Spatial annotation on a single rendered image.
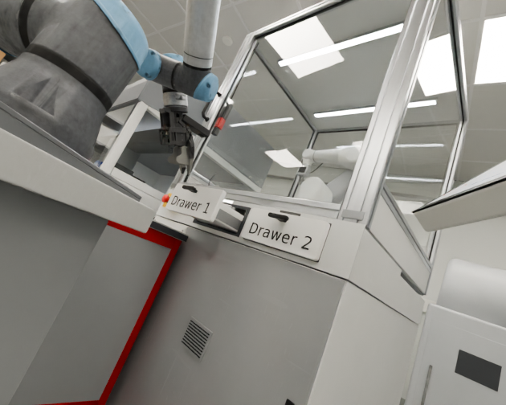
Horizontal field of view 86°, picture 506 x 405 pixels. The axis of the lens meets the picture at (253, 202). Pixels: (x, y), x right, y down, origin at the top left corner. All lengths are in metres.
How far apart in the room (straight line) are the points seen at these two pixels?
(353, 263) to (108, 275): 0.77
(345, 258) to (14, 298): 0.63
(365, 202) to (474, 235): 3.44
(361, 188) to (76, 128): 0.65
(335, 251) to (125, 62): 0.60
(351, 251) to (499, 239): 3.53
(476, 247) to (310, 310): 3.51
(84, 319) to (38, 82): 0.79
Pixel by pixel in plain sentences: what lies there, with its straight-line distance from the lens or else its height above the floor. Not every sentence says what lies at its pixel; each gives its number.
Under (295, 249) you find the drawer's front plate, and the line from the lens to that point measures 0.78.
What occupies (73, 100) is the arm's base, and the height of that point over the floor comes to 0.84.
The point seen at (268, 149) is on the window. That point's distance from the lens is 1.09.
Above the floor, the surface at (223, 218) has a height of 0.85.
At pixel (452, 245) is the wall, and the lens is 4.11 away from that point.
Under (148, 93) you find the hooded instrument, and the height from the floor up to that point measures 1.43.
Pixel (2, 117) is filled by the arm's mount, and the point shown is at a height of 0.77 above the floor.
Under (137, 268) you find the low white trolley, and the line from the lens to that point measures 1.07.
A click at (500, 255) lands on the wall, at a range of 4.14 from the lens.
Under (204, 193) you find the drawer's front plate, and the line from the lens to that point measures 0.94.
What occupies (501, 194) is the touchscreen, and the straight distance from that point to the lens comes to 0.49.
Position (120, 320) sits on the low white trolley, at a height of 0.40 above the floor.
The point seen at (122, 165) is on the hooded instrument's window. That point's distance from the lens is 1.74.
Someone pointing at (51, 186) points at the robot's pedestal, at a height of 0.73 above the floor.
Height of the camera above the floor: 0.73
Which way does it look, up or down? 13 degrees up
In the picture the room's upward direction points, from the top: 23 degrees clockwise
